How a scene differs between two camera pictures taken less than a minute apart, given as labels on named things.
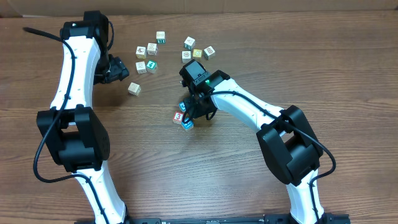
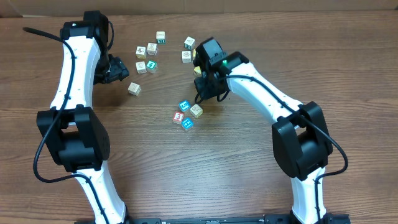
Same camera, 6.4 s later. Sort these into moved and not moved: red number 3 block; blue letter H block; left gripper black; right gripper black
Moved: right gripper black
Not moved: red number 3 block; blue letter H block; left gripper black
